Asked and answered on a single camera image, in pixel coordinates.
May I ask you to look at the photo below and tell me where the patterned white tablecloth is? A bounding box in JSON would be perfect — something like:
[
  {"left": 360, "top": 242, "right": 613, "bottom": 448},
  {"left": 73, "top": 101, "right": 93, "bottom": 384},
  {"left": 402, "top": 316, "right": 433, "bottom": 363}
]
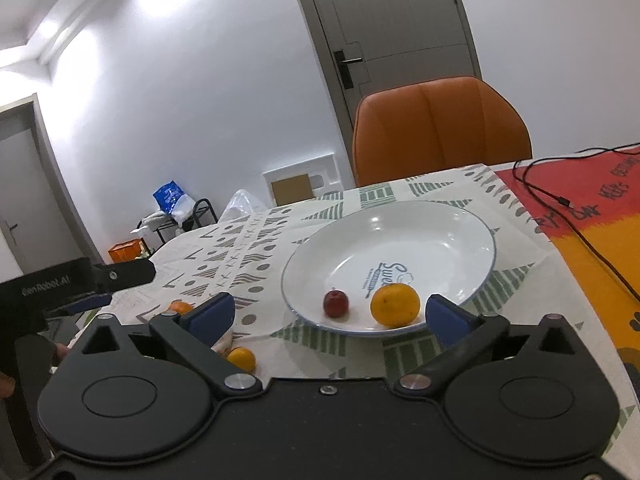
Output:
[{"left": 69, "top": 161, "right": 640, "bottom": 476}]

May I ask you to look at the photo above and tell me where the white enamel plate blue rim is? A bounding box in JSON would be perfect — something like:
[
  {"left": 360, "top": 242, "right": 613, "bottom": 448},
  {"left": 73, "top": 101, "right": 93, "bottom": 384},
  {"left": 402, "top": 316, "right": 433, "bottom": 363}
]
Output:
[{"left": 281, "top": 200, "right": 497, "bottom": 337}]

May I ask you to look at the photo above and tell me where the black cable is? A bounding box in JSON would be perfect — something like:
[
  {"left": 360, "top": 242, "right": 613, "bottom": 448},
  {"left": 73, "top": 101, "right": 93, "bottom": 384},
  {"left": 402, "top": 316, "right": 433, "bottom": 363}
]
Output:
[{"left": 512, "top": 143, "right": 640, "bottom": 304}]

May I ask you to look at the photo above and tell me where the black door lock handle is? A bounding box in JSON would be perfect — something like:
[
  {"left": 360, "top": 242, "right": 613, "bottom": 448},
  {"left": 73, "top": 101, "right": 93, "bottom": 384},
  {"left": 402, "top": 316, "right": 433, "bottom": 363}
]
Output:
[{"left": 333, "top": 50, "right": 363, "bottom": 90}]

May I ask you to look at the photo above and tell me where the grey interior door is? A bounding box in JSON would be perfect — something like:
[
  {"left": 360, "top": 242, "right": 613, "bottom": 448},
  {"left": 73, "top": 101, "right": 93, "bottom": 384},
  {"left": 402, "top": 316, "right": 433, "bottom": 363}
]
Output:
[{"left": 0, "top": 94, "right": 103, "bottom": 281}]

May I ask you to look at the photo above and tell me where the translucent plastic bag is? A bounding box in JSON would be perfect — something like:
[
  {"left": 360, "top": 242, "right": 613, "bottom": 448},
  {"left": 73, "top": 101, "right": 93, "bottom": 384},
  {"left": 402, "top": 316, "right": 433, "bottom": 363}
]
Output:
[{"left": 219, "top": 188, "right": 268, "bottom": 222}]

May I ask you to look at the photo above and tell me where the white foam packaging with cardboard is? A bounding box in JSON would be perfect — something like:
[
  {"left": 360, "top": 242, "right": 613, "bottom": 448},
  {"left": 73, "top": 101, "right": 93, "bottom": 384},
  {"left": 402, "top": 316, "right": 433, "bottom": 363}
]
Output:
[{"left": 262, "top": 154, "right": 344, "bottom": 206}]

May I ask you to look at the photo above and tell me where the small yellow mandarin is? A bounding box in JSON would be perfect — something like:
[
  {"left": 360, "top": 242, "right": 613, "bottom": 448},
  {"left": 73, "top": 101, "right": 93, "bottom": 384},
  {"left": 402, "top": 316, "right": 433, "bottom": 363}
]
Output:
[{"left": 226, "top": 347, "right": 257, "bottom": 374}]

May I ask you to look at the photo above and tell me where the grey entrance door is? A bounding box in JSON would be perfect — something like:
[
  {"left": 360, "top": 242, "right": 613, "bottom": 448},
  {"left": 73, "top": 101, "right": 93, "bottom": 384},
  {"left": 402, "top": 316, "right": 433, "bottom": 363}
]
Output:
[{"left": 298, "top": 0, "right": 482, "bottom": 146}]

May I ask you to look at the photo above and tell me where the black metal rack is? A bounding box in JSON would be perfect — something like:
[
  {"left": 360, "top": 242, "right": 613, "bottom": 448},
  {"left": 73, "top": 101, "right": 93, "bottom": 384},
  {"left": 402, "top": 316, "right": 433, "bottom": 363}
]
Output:
[{"left": 132, "top": 198, "right": 218, "bottom": 245}]

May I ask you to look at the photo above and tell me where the orange leather chair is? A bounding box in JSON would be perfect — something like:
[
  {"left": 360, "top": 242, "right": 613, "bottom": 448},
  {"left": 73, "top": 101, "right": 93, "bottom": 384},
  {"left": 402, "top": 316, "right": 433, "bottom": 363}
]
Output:
[{"left": 352, "top": 77, "right": 533, "bottom": 186}]

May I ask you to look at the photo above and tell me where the small dark red fruit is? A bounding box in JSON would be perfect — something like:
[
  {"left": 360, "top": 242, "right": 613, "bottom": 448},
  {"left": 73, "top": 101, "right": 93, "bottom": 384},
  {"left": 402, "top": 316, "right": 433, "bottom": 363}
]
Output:
[{"left": 322, "top": 289, "right": 349, "bottom": 318}]

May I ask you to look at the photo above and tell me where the blue plastic bag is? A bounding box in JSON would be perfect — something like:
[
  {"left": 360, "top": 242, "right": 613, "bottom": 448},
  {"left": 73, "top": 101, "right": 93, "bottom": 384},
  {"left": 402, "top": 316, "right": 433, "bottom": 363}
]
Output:
[{"left": 153, "top": 181, "right": 195, "bottom": 226}]

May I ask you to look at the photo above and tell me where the person's left hand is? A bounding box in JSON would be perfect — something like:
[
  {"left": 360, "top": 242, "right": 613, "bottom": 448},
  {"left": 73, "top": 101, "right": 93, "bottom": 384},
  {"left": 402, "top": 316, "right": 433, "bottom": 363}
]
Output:
[{"left": 1, "top": 341, "right": 70, "bottom": 400}]

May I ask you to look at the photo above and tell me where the large orange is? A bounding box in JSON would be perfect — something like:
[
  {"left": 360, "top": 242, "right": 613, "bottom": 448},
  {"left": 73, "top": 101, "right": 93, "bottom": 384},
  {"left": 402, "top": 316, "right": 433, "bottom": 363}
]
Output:
[{"left": 370, "top": 283, "right": 421, "bottom": 328}]

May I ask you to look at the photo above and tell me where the orange shopping bag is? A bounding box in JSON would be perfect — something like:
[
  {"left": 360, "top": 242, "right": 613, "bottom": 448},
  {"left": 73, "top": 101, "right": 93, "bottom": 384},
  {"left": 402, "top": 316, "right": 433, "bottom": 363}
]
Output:
[{"left": 108, "top": 238, "right": 146, "bottom": 263}]

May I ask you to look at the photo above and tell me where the small orange mandarin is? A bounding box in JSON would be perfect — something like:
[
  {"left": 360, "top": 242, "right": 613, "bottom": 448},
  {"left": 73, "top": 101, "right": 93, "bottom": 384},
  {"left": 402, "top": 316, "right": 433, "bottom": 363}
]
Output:
[{"left": 168, "top": 300, "right": 194, "bottom": 315}]

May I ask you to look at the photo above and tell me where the peeled pomelo segment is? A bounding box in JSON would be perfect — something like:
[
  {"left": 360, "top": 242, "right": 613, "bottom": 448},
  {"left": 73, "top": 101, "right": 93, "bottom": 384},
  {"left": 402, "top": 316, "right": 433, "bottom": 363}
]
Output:
[{"left": 210, "top": 328, "right": 233, "bottom": 356}]

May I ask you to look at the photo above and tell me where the red orange printed mat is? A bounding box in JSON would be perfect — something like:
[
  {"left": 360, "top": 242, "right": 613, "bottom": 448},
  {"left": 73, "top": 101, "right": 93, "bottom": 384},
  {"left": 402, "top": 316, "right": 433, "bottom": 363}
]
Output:
[{"left": 496, "top": 144, "right": 639, "bottom": 366}]

